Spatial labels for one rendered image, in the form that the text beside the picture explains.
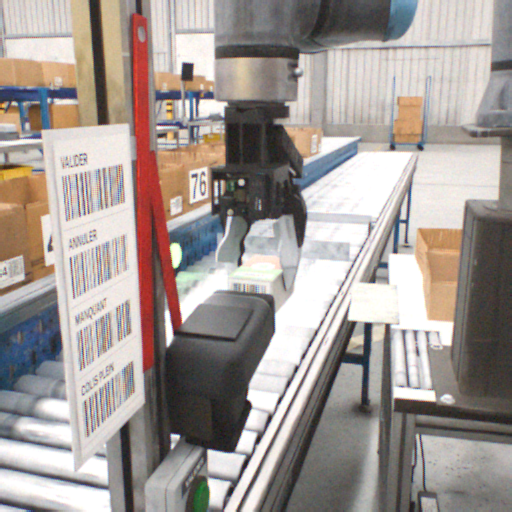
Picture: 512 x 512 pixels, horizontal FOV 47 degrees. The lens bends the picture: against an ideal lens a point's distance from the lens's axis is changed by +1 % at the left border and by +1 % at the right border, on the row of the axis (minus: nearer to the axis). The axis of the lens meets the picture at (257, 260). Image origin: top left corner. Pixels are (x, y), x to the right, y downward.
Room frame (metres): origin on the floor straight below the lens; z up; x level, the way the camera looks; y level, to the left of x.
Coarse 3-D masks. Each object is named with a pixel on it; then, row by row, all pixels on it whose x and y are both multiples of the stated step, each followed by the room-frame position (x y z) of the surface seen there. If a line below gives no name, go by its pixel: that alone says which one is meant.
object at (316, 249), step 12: (252, 240) 1.93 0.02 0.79; (264, 240) 1.92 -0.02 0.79; (276, 240) 1.91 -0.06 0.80; (312, 240) 1.87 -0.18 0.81; (324, 240) 1.86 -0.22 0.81; (252, 252) 1.93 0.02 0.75; (264, 252) 1.92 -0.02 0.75; (276, 252) 1.91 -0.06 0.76; (312, 252) 1.87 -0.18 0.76; (324, 252) 1.86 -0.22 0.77; (336, 252) 1.85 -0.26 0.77; (348, 252) 1.84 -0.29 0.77
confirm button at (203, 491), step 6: (198, 486) 0.40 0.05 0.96; (204, 486) 0.40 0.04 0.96; (198, 492) 0.39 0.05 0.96; (204, 492) 0.40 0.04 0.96; (198, 498) 0.39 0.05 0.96; (204, 498) 0.40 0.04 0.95; (198, 504) 0.39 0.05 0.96; (204, 504) 0.40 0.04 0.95; (192, 510) 0.38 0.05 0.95; (198, 510) 0.39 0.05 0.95; (204, 510) 0.40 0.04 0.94
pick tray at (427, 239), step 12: (420, 228) 1.87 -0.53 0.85; (432, 228) 1.86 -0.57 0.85; (444, 228) 1.85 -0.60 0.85; (456, 228) 1.85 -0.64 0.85; (420, 240) 1.74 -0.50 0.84; (432, 240) 1.86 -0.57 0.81; (444, 240) 1.85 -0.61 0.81; (456, 240) 1.85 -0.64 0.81; (420, 252) 1.72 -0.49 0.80; (420, 264) 1.71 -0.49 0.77
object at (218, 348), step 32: (192, 320) 0.44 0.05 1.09; (224, 320) 0.44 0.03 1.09; (256, 320) 0.45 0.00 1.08; (192, 352) 0.41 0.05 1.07; (224, 352) 0.40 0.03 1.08; (256, 352) 0.44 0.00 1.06; (192, 384) 0.41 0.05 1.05; (224, 384) 0.40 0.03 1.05; (224, 416) 0.42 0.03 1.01; (224, 448) 0.42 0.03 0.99
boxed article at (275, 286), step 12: (252, 264) 0.69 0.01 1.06; (264, 264) 0.69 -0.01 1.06; (276, 264) 0.69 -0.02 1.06; (228, 276) 0.64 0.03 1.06; (240, 276) 0.64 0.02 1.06; (252, 276) 0.64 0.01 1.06; (264, 276) 0.64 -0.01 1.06; (276, 276) 0.64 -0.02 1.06; (228, 288) 0.64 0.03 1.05; (240, 288) 0.63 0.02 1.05; (252, 288) 0.63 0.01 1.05; (264, 288) 0.62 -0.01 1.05; (276, 288) 0.64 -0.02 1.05; (276, 300) 0.64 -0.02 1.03; (276, 312) 0.64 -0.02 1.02
